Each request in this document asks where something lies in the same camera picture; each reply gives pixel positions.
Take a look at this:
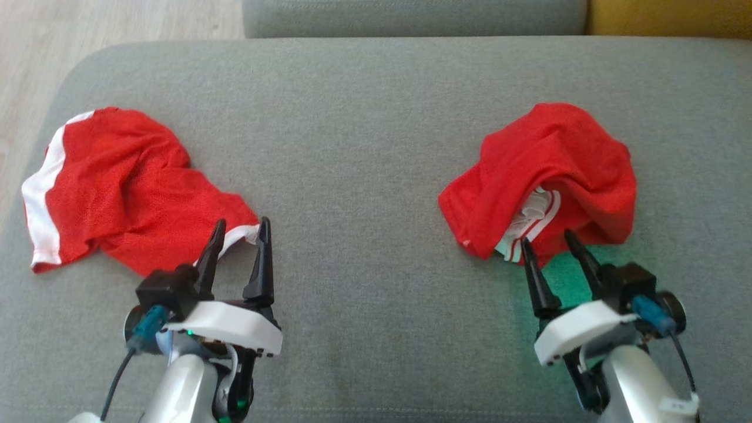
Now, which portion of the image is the black cable teal plug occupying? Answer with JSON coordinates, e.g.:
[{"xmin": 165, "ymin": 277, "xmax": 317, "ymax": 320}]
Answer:
[{"xmin": 100, "ymin": 304, "xmax": 171, "ymax": 421}]

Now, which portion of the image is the grey sofa seat cushion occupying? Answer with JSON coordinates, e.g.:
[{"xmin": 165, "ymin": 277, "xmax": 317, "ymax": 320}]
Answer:
[{"xmin": 0, "ymin": 36, "xmax": 752, "ymax": 423}]

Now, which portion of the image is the grey sofa back cushion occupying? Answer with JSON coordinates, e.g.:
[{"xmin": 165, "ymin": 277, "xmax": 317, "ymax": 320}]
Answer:
[{"xmin": 242, "ymin": 0, "xmax": 589, "ymax": 39}]

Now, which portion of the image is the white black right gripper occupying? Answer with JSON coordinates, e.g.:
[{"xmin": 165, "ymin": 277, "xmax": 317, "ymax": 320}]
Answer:
[{"xmin": 521, "ymin": 229, "xmax": 639, "ymax": 413}]

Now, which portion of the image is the red t-shirt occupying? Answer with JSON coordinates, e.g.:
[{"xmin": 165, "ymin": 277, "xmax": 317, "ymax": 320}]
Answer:
[{"xmin": 438, "ymin": 102, "xmax": 638, "ymax": 268}]

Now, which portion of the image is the yellow pillow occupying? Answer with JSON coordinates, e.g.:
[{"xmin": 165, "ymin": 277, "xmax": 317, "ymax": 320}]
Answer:
[{"xmin": 585, "ymin": 0, "xmax": 752, "ymax": 40}]

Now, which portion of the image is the red mesh shorts white stripe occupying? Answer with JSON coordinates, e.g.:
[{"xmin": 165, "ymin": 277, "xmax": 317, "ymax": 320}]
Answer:
[{"xmin": 21, "ymin": 106, "xmax": 261, "ymax": 277}]

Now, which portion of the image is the black cable blue plug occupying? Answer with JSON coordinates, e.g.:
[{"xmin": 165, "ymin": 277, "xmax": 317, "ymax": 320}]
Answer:
[{"xmin": 632, "ymin": 294, "xmax": 700, "ymax": 394}]

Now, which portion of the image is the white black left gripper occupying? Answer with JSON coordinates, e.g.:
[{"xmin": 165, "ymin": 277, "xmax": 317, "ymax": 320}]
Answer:
[{"xmin": 165, "ymin": 216, "xmax": 283, "ymax": 423}]

